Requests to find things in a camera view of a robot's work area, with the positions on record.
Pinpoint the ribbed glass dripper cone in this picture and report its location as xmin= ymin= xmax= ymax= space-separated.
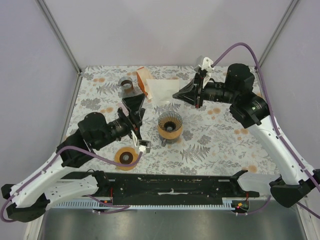
xmin=158 ymin=111 xmax=183 ymax=133

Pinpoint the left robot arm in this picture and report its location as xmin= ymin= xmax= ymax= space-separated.
xmin=0 ymin=93 xmax=150 ymax=223

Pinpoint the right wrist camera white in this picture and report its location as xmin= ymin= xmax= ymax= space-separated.
xmin=193 ymin=55 xmax=215 ymax=73

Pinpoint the white paper coffee filter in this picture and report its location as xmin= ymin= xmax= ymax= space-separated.
xmin=146 ymin=79 xmax=180 ymax=105

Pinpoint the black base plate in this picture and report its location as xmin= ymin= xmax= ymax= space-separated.
xmin=59 ymin=171 xmax=261 ymax=200

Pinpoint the aluminium frame rail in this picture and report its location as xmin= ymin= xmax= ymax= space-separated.
xmin=35 ymin=0 xmax=82 ymax=75

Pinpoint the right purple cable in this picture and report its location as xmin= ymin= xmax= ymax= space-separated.
xmin=212 ymin=42 xmax=320 ymax=221

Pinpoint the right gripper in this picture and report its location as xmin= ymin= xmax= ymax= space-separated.
xmin=173 ymin=73 xmax=238 ymax=109

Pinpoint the glass coffee server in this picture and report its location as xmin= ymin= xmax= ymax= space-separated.
xmin=159 ymin=136 xmax=180 ymax=147

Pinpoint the floral table mat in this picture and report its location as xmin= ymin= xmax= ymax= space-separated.
xmin=66 ymin=66 xmax=278 ymax=176

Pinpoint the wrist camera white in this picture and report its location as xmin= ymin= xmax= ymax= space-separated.
xmin=131 ymin=131 xmax=151 ymax=154
xmin=193 ymin=55 xmax=215 ymax=73

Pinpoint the white cable duct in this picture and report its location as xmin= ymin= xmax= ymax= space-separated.
xmin=53 ymin=198 xmax=236 ymax=211

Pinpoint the wooden dripper ring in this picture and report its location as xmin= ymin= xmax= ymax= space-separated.
xmin=156 ymin=124 xmax=184 ymax=140
xmin=114 ymin=146 xmax=140 ymax=172

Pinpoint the glass carafe brown band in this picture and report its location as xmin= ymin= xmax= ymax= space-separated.
xmin=118 ymin=76 xmax=137 ymax=98

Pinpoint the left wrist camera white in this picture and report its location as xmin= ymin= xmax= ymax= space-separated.
xmin=131 ymin=131 xmax=151 ymax=154

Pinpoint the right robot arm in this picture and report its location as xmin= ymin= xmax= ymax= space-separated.
xmin=172 ymin=63 xmax=320 ymax=208

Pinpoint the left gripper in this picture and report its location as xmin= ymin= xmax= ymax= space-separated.
xmin=95 ymin=93 xmax=147 ymax=150

